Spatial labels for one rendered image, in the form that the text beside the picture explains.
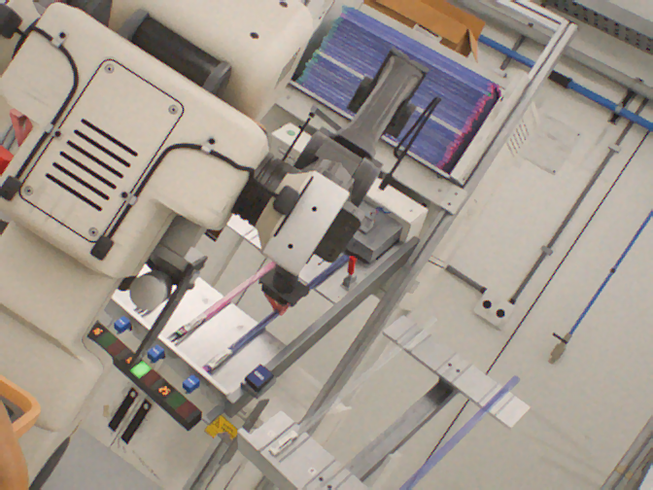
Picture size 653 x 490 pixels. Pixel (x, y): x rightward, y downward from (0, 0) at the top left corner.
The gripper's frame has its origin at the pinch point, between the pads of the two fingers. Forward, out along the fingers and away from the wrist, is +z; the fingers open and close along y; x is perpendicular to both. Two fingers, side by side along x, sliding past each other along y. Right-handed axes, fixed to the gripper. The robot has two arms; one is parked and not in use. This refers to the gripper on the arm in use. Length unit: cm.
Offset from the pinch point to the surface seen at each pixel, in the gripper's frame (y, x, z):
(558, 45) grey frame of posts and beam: -14, -87, -46
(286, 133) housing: 38, -45, -8
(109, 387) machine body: 35, 24, 44
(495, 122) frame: -12, -64, -31
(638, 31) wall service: -8, -216, -4
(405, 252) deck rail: -10.3, -38.1, -0.6
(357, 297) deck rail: -10.1, -17.4, 1.1
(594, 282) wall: -46, -167, 81
